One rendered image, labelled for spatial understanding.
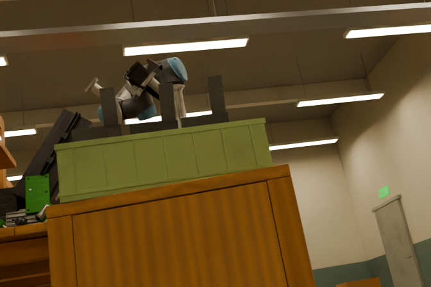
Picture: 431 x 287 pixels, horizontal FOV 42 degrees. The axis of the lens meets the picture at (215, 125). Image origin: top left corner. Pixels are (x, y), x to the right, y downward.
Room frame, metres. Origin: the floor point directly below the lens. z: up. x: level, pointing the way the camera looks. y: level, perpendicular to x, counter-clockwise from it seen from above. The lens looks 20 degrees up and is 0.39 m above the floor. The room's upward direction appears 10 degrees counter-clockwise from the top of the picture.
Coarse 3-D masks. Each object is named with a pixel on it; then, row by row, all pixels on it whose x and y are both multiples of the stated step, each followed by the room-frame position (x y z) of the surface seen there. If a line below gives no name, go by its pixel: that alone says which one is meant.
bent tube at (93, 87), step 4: (96, 80) 1.59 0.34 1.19; (92, 84) 1.58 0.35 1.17; (96, 84) 1.60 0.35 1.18; (88, 88) 1.59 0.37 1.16; (92, 88) 1.59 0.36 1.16; (96, 88) 1.60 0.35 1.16; (96, 92) 1.60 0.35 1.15; (116, 100) 1.63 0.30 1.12; (116, 104) 1.63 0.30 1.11; (120, 108) 1.64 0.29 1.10; (120, 112) 1.64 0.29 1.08; (120, 116) 1.64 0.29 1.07; (120, 120) 1.65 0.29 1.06
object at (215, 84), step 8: (208, 80) 1.60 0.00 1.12; (216, 80) 1.60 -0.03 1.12; (208, 88) 1.61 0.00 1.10; (216, 88) 1.61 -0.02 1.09; (216, 96) 1.62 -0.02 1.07; (216, 104) 1.63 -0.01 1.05; (224, 104) 1.64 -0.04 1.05; (216, 112) 1.64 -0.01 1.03; (224, 112) 1.65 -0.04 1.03; (184, 120) 1.64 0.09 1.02; (192, 120) 1.64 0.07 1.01; (200, 120) 1.65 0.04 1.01; (208, 120) 1.65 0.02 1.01; (216, 120) 1.65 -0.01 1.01; (224, 120) 1.66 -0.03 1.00
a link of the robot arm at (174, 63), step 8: (168, 64) 2.18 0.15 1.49; (176, 64) 2.17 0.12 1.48; (160, 72) 2.19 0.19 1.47; (168, 72) 2.19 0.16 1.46; (176, 72) 2.18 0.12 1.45; (184, 72) 2.24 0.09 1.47; (160, 80) 2.20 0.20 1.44; (168, 80) 2.19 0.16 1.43; (176, 80) 2.20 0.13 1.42; (184, 80) 2.22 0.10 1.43; (176, 88) 2.22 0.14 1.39; (176, 96) 2.22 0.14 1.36; (176, 104) 2.23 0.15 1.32; (184, 104) 2.26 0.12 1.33; (176, 112) 2.23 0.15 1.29; (184, 112) 2.25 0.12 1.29
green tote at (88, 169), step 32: (192, 128) 1.54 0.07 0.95; (224, 128) 1.56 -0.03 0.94; (256, 128) 1.57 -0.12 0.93; (64, 160) 1.49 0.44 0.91; (96, 160) 1.51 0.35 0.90; (128, 160) 1.52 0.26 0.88; (160, 160) 1.53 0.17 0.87; (192, 160) 1.55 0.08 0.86; (224, 160) 1.56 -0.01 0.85; (256, 160) 1.57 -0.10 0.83; (64, 192) 1.49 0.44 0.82; (96, 192) 1.51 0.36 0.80
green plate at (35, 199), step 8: (32, 176) 2.69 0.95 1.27; (40, 176) 2.70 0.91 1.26; (48, 176) 2.70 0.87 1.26; (32, 184) 2.68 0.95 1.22; (40, 184) 2.68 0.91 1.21; (48, 184) 2.69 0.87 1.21; (32, 192) 2.67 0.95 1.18; (40, 192) 2.67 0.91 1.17; (48, 192) 2.68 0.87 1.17; (32, 200) 2.65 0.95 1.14; (40, 200) 2.66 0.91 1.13; (48, 200) 2.67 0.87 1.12; (32, 208) 2.64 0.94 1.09; (40, 208) 2.65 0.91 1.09
